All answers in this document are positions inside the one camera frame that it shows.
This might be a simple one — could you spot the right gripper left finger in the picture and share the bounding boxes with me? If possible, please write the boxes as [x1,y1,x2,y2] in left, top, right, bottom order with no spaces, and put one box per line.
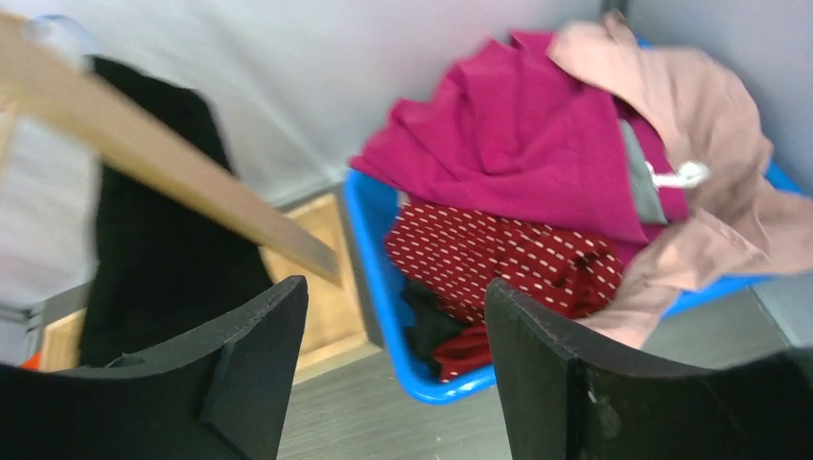
[63,274,310,460]

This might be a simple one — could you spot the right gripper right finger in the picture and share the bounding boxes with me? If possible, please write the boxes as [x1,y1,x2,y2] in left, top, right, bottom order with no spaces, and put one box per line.
[486,281,788,459]

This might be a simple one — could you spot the wooden hanger rack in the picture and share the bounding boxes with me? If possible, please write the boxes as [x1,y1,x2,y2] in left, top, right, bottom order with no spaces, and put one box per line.
[0,12,383,385]

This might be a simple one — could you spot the blue plastic bin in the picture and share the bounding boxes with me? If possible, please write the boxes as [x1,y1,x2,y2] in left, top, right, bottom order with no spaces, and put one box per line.
[345,127,811,403]

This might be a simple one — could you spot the light blue hanger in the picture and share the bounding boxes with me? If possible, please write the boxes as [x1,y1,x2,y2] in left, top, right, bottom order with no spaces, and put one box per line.
[20,13,98,72]

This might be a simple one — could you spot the red dotted garment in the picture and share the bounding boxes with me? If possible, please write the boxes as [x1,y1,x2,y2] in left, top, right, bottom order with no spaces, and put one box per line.
[383,203,623,383]

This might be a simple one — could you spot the pink garment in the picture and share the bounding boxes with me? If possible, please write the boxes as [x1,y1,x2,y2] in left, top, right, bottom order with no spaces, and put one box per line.
[549,12,812,348]

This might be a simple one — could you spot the magenta skirt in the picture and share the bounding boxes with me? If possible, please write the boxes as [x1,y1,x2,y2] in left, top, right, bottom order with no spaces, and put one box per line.
[350,31,672,261]

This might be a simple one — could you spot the black skirt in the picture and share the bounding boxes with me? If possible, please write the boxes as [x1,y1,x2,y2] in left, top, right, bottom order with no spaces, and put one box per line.
[77,56,274,370]

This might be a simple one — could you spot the orange garment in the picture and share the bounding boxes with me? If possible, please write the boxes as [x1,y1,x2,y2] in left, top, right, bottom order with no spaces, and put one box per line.
[19,352,41,371]

